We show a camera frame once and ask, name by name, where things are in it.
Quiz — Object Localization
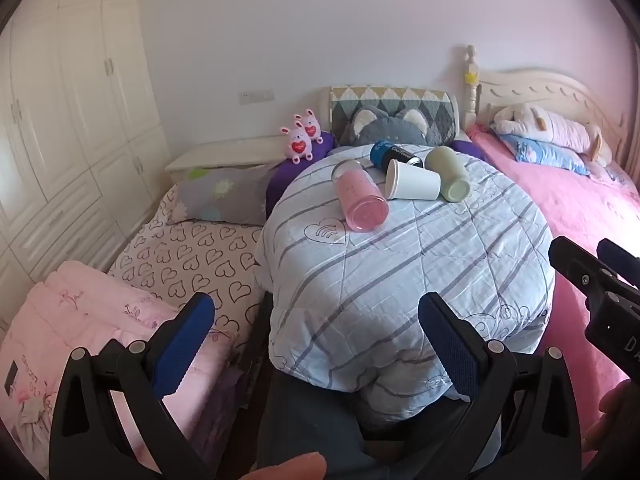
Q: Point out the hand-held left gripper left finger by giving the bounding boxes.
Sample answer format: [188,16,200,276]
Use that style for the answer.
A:
[47,291,221,480]

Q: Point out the diamond patterned cushion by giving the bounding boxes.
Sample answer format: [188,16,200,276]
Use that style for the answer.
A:
[328,85,459,147]

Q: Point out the person's right hand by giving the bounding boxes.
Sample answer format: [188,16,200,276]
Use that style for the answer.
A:
[582,377,640,467]

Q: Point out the grey cat pillow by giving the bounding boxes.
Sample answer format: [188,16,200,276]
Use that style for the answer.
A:
[340,106,456,149]

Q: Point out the pink folded quilt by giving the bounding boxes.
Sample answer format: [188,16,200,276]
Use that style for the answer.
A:
[0,259,237,467]

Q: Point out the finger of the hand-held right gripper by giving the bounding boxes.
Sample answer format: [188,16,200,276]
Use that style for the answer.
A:
[597,238,640,288]
[548,236,610,307]

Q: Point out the blue cartoon pillow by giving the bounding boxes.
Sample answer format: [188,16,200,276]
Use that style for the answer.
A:
[497,133,592,177]

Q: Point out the pale green cup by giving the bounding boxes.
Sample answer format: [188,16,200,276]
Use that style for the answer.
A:
[425,146,471,204]

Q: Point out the cream carved headboard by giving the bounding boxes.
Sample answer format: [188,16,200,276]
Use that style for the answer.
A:
[462,44,632,171]

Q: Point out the person's dark trousers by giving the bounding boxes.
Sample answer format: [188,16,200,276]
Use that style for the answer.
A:
[255,369,502,480]

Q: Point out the pink bedspread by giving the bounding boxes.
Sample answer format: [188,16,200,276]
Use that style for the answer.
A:
[465,124,640,463]

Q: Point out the pink bunny plush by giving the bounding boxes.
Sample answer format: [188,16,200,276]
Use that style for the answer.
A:
[294,108,324,144]
[279,121,314,164]

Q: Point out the white wardrobe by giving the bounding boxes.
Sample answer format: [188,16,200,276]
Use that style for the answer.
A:
[0,0,174,288]

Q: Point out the blue black can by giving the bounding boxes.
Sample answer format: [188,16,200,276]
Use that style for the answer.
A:
[369,140,425,170]

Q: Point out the pink glitter cup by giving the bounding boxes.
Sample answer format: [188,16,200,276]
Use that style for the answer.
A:
[331,160,390,233]

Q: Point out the white dog plush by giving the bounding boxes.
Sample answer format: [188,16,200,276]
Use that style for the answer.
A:
[489,102,614,166]

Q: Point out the heart print bed sheet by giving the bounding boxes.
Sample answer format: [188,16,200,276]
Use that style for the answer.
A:
[106,182,267,358]

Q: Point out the person's left hand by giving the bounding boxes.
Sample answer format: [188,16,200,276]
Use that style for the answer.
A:
[246,452,328,480]

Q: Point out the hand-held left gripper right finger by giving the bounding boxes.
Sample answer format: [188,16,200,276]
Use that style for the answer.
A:
[417,292,587,480]

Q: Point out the grey flowered pillow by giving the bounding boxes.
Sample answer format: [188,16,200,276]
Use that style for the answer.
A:
[167,162,274,226]

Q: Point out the blue striped quilt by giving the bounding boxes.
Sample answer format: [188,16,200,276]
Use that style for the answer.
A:
[254,147,557,433]

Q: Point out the white paper cup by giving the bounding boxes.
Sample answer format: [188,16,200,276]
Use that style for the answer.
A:
[384,159,442,202]

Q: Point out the purple pillow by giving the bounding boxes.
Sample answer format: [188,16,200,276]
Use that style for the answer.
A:
[264,130,337,213]

